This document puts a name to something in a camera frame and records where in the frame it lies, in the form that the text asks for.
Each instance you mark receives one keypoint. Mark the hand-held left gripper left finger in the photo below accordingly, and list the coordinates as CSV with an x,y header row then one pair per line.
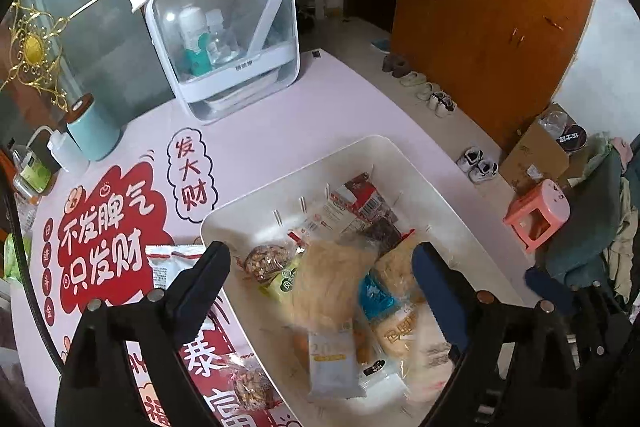
x,y
200,292

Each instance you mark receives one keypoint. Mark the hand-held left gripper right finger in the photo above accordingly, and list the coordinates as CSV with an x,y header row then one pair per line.
x,y
440,292

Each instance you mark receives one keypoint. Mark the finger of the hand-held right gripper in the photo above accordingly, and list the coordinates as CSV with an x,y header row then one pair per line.
x,y
547,288

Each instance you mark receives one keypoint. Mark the clear bag of puffed cake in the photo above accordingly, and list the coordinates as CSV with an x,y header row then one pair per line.
x,y
397,269
325,282

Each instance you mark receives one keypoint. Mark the blue and white snack packet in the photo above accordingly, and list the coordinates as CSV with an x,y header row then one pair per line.
x,y
385,307

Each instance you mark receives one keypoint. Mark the brown nut snack packet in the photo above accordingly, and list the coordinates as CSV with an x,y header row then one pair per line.
x,y
265,262

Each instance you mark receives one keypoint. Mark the green snack packet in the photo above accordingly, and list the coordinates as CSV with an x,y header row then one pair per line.
x,y
282,284

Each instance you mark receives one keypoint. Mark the red and dark snack packet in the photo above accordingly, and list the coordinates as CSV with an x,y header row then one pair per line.
x,y
357,202

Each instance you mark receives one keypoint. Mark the white plastic basket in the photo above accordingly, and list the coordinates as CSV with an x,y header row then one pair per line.
x,y
400,172

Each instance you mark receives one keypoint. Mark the white grey snack packet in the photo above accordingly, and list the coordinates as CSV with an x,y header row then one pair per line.
x,y
332,367

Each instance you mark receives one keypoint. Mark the cream snack packet red edge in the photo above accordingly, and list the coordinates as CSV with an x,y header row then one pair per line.
x,y
165,269

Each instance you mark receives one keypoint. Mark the pale pink snack packet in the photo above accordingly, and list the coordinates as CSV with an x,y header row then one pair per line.
x,y
430,372

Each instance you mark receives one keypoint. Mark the grey green garment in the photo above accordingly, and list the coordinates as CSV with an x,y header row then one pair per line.
x,y
595,217

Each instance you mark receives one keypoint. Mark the pink plastic stool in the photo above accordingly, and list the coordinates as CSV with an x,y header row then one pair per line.
x,y
545,202

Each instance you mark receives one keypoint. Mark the pile of clothes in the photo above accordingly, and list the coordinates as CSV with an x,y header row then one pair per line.
x,y
627,232

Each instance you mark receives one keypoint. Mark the grey and white sneaker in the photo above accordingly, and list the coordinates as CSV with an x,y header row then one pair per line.
x,y
470,158
484,171

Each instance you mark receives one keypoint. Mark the cardboard box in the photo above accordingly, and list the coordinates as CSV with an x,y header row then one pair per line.
x,y
535,152

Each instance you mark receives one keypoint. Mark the black round bowl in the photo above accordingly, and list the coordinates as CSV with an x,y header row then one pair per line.
x,y
573,139

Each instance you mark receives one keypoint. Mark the white and black sneaker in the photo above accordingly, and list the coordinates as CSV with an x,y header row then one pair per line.
x,y
438,100
446,109

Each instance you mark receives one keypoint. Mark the green wet wipes pack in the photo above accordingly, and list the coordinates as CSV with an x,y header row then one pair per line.
x,y
15,257

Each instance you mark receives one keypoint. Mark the white squeeze bottle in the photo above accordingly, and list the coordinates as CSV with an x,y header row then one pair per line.
x,y
67,154

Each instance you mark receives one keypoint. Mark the teal cup with wooden lid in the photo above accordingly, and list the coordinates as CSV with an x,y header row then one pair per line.
x,y
95,132

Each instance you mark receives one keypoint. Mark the white shoe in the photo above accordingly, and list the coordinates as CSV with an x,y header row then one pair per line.
x,y
412,80
428,90

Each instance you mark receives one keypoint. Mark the clear bottle with green label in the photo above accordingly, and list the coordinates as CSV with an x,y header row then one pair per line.
x,y
32,174

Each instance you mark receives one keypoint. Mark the pink printed cartoon tablecloth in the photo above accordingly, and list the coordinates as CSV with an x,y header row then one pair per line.
x,y
325,107

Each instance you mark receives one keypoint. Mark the white bottle steriliser cabinet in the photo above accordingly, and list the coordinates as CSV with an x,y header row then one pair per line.
x,y
240,72

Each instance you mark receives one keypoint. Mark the brown slipper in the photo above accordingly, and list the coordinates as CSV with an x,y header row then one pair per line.
x,y
402,69
389,63

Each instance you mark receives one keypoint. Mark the teal and white baby bottle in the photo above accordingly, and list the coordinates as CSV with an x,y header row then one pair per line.
x,y
192,44

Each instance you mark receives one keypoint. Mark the clear baby bottle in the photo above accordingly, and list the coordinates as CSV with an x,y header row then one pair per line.
x,y
220,39

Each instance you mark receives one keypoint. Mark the blue slipper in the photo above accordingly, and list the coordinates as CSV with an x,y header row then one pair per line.
x,y
380,45

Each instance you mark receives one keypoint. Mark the wooden cabinet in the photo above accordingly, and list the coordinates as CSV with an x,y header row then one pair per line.
x,y
475,32

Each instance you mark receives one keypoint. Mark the gold door ornament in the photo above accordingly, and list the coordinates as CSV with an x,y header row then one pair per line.
x,y
32,47

